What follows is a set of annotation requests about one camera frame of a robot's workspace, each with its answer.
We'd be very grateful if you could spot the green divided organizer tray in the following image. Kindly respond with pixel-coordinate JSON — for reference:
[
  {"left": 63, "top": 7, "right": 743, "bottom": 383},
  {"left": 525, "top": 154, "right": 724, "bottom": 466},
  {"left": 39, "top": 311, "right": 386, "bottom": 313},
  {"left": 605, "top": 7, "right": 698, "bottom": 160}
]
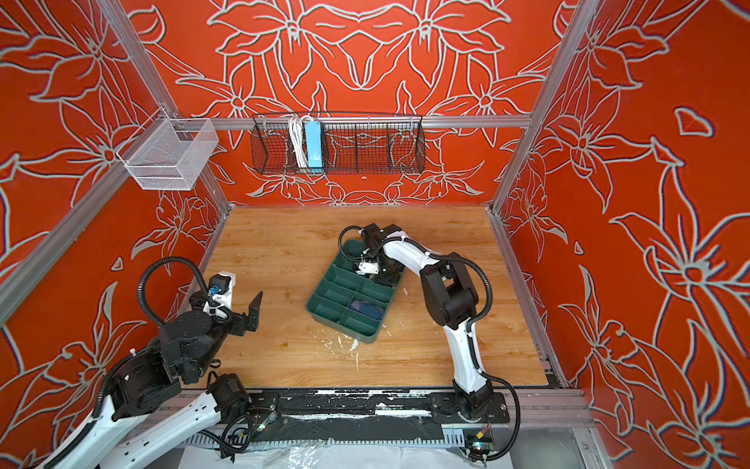
[{"left": 306, "top": 240, "right": 404, "bottom": 344}]

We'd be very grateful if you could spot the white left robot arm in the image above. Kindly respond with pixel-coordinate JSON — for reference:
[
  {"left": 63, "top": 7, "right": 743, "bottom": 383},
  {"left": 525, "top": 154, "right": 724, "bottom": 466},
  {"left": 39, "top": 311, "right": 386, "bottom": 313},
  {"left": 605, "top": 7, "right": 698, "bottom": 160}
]
[{"left": 41, "top": 296, "right": 262, "bottom": 468}]

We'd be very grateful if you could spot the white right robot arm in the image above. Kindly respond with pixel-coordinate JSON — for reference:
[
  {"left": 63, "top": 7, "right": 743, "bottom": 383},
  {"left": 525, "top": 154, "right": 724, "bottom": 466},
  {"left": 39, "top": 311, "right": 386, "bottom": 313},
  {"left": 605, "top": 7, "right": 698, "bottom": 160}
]
[{"left": 357, "top": 224, "right": 493, "bottom": 421}]

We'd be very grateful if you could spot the blue box in basket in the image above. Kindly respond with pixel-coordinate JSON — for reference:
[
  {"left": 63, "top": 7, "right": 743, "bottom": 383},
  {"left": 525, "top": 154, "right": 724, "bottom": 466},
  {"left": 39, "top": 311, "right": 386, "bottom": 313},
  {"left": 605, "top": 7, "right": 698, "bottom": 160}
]
[{"left": 305, "top": 120, "right": 323, "bottom": 173}]

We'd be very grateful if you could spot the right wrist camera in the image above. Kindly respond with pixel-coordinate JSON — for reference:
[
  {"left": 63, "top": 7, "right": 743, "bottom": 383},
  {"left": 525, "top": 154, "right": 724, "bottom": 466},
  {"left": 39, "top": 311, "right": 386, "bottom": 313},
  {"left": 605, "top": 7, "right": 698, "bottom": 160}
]
[{"left": 357, "top": 260, "right": 381, "bottom": 276}]

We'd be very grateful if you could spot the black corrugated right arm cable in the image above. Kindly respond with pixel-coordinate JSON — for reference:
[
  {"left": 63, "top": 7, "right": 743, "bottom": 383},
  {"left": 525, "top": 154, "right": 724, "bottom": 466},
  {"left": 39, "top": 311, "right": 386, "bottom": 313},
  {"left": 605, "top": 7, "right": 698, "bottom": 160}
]
[{"left": 403, "top": 236, "right": 494, "bottom": 329}]

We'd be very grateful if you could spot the black wire wall basket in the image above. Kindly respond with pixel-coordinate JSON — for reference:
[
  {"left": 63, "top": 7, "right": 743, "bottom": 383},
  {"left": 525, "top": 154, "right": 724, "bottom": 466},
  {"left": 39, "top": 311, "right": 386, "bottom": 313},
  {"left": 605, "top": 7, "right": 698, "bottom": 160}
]
[{"left": 249, "top": 113, "right": 427, "bottom": 176}]

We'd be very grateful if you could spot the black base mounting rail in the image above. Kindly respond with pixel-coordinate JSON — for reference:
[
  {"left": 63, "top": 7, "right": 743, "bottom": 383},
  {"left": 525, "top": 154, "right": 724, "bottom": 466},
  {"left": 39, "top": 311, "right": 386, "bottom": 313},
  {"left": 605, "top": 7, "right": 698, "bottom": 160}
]
[{"left": 229, "top": 388, "right": 514, "bottom": 451}]

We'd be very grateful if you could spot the white cable bundle in basket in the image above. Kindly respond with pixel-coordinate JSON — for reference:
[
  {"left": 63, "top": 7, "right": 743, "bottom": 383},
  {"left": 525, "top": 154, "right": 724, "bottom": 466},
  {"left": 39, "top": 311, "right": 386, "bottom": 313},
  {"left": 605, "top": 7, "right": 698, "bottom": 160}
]
[{"left": 288, "top": 115, "right": 309, "bottom": 171}]

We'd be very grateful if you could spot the clear plastic wall bin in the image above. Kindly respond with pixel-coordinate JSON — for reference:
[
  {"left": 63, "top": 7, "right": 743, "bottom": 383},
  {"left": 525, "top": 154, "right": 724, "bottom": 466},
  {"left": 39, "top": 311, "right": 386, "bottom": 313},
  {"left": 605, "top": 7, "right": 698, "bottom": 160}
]
[{"left": 115, "top": 109, "right": 219, "bottom": 192}]

